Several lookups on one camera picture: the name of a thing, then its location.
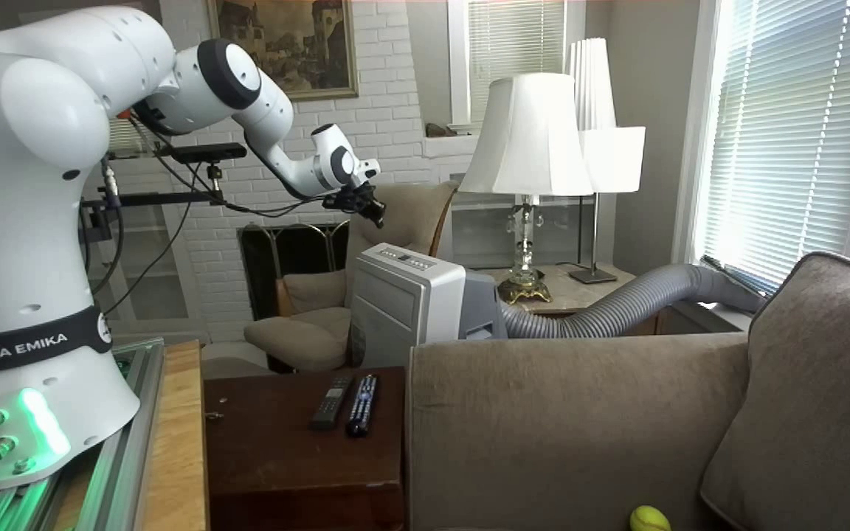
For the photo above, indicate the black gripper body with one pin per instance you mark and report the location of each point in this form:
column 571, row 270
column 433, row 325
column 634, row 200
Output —
column 349, row 197

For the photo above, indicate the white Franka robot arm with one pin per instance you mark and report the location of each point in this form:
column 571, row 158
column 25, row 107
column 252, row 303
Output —
column 31, row 197

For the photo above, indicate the black fireplace screen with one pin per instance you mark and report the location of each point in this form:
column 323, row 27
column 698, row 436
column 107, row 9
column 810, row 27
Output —
column 277, row 253

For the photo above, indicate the beige upholstered armchair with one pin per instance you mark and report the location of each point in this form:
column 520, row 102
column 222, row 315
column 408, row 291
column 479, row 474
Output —
column 311, row 329

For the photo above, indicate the framed dark painting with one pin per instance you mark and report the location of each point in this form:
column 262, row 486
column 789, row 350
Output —
column 286, row 46

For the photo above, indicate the crystal lamp with white shade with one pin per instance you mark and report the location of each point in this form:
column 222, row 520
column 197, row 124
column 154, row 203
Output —
column 529, row 136

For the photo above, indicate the black remote with blue buttons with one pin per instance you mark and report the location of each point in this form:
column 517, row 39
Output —
column 361, row 402

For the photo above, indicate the marble top end table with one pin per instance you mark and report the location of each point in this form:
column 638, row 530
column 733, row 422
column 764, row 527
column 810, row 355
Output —
column 566, row 297

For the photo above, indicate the slim lamp with white shade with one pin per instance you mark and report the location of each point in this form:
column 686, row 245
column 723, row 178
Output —
column 608, row 158

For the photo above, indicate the dark brown side table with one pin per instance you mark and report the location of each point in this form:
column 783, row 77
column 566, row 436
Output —
column 286, row 474

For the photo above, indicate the beige fabric sofa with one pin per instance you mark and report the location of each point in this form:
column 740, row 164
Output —
column 562, row 422

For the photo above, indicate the light wooden robot table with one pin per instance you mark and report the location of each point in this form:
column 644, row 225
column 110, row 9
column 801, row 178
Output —
column 174, row 443

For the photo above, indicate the yellow tennis ball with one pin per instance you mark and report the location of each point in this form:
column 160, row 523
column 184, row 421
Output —
column 649, row 520

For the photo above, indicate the white window blinds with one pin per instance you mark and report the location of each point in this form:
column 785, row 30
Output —
column 796, row 127

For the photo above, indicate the brown sofa cushion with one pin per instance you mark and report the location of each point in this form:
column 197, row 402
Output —
column 819, row 394

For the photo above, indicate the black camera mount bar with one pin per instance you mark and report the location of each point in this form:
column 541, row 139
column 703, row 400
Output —
column 197, row 151

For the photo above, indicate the aluminium frame rail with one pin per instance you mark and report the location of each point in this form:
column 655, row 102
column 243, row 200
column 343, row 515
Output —
column 132, row 431

